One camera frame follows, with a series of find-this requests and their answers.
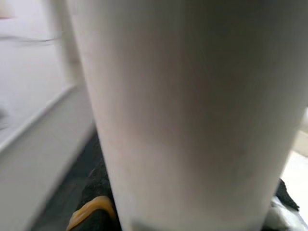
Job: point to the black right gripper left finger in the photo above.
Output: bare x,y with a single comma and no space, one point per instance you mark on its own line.
96,190

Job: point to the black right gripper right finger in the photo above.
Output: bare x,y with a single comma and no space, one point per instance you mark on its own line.
286,197

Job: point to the white plastic table leg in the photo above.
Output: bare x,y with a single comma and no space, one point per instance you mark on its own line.
192,108

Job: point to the white plastic children table top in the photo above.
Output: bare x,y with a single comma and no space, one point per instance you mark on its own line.
298,168

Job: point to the tan rubber band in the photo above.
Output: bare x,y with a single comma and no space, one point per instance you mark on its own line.
96,202

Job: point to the black tablecloth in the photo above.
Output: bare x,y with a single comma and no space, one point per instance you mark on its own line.
60,204

